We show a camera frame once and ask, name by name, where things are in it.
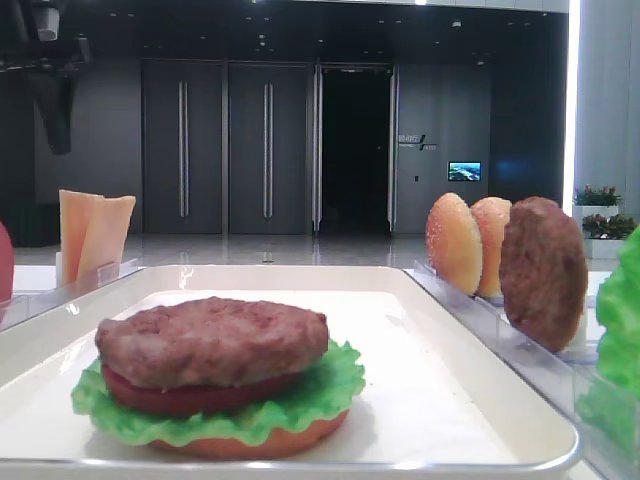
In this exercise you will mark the green lettuce leaf on burger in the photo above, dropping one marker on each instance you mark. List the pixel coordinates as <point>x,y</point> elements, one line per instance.
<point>324,391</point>

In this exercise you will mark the sesame bun rear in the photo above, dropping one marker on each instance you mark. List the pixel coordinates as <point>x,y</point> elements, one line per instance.
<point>491,215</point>

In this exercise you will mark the wall display screen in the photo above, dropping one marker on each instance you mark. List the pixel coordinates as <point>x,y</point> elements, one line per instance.
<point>464,171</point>

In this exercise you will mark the red tomato slice on burger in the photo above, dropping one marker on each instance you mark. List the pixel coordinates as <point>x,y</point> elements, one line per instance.
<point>191,400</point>

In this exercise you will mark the standing meat patty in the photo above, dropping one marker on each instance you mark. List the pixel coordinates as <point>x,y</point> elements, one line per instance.
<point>543,272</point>

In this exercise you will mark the orange cheese slice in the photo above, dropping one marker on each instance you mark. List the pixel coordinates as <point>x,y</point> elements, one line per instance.
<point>75,212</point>
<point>107,230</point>

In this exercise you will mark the sesame bun front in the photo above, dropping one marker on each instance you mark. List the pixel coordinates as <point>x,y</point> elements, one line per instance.
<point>454,243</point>

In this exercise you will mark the red tomato slice in holder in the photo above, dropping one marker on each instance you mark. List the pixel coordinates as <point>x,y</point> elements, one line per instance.
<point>7,264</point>

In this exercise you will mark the standing orange cheese slice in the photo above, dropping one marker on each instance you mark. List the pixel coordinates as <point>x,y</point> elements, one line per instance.
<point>75,212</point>

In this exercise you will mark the potted plants in planter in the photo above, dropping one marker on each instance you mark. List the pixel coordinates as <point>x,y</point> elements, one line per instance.
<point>604,227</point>

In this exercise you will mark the white metal tray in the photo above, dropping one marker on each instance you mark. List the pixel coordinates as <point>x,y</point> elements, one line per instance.
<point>437,403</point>

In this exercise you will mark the dark double door left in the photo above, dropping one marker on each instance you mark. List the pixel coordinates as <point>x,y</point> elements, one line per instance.
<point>182,147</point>

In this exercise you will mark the dark double door middle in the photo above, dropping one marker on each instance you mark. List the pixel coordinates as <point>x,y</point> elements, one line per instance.
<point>267,152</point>

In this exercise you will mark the clear acrylic rack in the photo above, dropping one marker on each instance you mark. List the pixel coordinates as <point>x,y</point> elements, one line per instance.
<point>27,304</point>
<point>560,378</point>

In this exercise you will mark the dark double door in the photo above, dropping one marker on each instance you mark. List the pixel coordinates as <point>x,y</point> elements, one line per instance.
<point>182,147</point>
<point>267,152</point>

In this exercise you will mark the sesame bun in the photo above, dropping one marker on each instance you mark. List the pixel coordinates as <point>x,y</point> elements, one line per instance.
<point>454,243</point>
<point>491,215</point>

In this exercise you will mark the bottom bun on tray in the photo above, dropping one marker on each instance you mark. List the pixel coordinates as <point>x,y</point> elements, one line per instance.
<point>279,444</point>

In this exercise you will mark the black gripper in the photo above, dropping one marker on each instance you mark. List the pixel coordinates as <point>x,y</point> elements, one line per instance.
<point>53,93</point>

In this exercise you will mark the clear acrylic rack right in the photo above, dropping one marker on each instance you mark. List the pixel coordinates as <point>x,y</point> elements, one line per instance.
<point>560,378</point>

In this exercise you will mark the clear acrylic rack left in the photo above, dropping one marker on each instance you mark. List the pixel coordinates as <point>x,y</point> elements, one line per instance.
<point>27,304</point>

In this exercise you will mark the open glass doorway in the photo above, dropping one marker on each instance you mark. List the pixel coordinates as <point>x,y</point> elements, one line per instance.
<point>354,156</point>

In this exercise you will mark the standing green lettuce leaf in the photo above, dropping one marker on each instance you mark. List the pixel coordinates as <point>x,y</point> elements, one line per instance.
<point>617,320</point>

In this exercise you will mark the cooked meat patty on burger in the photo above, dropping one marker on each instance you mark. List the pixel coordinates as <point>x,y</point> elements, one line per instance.
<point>215,341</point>

